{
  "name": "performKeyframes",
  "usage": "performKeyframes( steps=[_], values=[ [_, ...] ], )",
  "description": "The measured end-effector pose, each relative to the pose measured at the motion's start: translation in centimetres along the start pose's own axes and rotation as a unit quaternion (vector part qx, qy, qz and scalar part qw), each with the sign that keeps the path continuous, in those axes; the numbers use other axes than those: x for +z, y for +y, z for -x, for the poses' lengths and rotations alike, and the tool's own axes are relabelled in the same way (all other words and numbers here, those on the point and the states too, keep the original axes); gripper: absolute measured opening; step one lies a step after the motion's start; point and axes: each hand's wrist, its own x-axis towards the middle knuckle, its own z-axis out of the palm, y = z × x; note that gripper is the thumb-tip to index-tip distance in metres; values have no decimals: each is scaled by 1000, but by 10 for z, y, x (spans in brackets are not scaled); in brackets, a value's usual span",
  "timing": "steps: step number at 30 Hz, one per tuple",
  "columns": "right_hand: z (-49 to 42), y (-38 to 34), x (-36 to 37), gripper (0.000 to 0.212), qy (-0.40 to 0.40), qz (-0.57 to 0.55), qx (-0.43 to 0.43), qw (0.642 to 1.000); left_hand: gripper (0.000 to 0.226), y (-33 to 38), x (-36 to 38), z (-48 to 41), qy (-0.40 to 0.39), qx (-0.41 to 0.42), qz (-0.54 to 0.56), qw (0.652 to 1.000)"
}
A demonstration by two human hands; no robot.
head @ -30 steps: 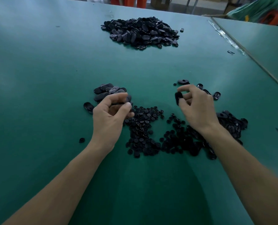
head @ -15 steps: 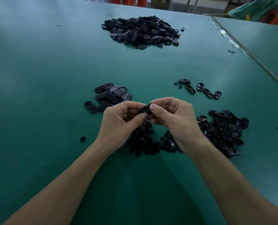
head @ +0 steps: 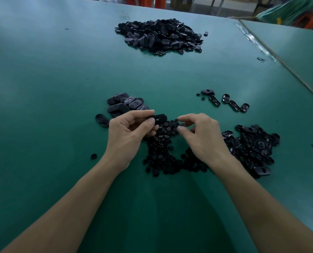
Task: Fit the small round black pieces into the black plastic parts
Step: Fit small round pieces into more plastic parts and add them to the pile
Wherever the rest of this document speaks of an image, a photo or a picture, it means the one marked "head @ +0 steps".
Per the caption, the person's right forearm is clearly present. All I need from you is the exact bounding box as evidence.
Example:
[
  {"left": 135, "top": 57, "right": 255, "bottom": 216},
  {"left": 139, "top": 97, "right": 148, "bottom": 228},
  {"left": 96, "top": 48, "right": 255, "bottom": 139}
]
[{"left": 216, "top": 154, "right": 313, "bottom": 253}]

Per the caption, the person's left forearm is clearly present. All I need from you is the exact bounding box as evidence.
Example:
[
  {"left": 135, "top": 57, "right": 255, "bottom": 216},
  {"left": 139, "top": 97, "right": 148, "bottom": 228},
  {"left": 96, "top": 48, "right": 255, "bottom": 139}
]
[{"left": 2, "top": 156, "right": 121, "bottom": 253}]

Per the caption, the pile of small black buttons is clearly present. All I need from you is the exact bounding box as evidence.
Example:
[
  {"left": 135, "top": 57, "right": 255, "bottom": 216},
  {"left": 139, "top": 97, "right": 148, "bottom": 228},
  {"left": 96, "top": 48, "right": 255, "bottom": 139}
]
[{"left": 143, "top": 119, "right": 210, "bottom": 177}]

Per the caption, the green striped bag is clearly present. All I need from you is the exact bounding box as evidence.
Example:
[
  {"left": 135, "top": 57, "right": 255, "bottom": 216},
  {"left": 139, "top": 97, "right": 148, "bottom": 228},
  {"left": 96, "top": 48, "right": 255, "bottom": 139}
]
[{"left": 257, "top": 0, "right": 313, "bottom": 25}]

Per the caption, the person's right hand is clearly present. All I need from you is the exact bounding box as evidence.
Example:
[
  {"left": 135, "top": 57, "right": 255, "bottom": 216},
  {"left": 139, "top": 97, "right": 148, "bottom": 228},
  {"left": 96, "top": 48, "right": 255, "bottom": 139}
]
[{"left": 177, "top": 113, "right": 235, "bottom": 170}]

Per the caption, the pile of black oval shells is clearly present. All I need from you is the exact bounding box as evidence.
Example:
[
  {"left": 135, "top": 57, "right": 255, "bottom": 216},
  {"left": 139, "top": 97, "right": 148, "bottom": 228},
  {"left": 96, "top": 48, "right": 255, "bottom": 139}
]
[{"left": 201, "top": 89, "right": 281, "bottom": 179}]

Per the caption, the person's left hand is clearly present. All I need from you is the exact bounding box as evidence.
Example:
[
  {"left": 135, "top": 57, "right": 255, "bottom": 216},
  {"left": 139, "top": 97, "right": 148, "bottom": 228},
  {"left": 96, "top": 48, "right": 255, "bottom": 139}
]
[{"left": 102, "top": 109, "right": 160, "bottom": 173}]

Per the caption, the small open cardboard box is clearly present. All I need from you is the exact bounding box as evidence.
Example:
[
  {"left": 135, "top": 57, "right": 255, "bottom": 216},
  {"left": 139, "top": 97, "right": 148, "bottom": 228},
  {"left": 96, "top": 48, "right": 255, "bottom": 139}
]
[{"left": 171, "top": 0, "right": 194, "bottom": 12}]

